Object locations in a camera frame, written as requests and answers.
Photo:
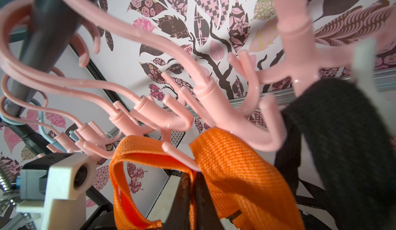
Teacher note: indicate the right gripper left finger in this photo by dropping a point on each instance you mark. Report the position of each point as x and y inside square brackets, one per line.
[178, 218]

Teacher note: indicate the black crossbody bag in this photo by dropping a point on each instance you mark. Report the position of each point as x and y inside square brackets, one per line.
[352, 152]

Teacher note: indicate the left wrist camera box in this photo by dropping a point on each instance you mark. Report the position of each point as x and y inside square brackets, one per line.
[53, 190]

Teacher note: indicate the dark orange waist bag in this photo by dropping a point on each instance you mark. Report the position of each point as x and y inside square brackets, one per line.
[238, 179]

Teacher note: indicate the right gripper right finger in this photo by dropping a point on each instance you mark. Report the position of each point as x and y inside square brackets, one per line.
[206, 215]

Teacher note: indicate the light blue plastic hook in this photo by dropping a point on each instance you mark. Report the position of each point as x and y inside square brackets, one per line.
[43, 121]

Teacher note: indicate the left metal flex conduit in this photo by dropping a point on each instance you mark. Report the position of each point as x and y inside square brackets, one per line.
[10, 199]

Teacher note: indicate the black wire basket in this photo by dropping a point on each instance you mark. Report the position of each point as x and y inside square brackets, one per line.
[175, 137]

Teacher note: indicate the black clothes rack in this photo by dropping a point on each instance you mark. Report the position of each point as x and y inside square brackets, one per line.
[49, 31]

